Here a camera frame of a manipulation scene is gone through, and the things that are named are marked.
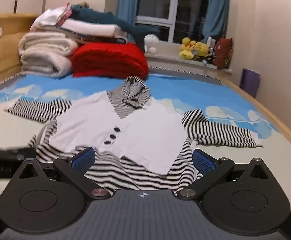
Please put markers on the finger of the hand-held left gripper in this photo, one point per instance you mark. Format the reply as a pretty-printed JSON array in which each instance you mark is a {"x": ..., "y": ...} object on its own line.
[{"x": 10, "y": 154}]

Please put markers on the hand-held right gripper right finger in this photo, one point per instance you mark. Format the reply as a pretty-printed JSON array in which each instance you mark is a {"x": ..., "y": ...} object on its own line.
[{"x": 204, "y": 162}]

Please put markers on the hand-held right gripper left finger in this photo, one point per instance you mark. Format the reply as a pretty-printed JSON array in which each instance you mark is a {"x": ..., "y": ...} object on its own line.
[{"x": 84, "y": 158}]

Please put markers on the striped hooded top white vest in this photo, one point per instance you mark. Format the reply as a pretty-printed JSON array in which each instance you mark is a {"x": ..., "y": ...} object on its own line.
[{"x": 135, "y": 130}]

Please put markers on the blue and white bed sheet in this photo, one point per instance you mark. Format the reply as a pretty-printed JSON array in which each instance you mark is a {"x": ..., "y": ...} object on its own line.
[{"x": 180, "y": 87}]

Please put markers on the wooden headboard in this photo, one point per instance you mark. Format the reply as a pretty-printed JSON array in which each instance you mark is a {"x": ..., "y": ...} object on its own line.
[{"x": 3, "y": 55}]

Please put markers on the purple box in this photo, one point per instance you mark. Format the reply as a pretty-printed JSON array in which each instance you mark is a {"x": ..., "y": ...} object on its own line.
[{"x": 250, "y": 82}]

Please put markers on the red folded knit blanket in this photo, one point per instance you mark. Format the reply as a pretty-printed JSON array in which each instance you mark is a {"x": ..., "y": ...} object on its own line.
[{"x": 110, "y": 60}]

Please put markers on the cream folded blanket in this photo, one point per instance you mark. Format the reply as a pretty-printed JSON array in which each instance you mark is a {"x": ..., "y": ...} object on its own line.
[{"x": 45, "y": 52}]

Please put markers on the window sill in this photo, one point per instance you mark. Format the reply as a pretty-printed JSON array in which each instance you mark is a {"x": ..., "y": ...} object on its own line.
[{"x": 170, "y": 58}]

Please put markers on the yellow plush toy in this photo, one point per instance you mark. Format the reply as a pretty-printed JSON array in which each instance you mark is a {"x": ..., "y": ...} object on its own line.
[
  {"x": 187, "y": 48},
  {"x": 202, "y": 49}
]

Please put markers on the white folded cloth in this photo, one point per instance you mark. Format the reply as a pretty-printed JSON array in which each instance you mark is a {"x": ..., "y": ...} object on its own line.
[{"x": 90, "y": 28}]

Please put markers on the white plush toy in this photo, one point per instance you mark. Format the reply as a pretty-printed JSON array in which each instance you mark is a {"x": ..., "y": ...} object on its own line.
[{"x": 151, "y": 42}]

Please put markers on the pink and white cloth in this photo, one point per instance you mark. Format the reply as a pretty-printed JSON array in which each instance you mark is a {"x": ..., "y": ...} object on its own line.
[{"x": 50, "y": 17}]

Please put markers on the blue curtain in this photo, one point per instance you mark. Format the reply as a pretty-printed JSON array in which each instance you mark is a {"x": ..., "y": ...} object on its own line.
[
  {"x": 216, "y": 10},
  {"x": 128, "y": 5}
]

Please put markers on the window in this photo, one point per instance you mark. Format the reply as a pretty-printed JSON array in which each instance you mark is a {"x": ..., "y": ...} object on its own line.
[{"x": 170, "y": 2}]

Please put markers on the wooden bed frame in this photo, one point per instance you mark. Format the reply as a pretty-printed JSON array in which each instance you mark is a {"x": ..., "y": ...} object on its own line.
[{"x": 273, "y": 115}]

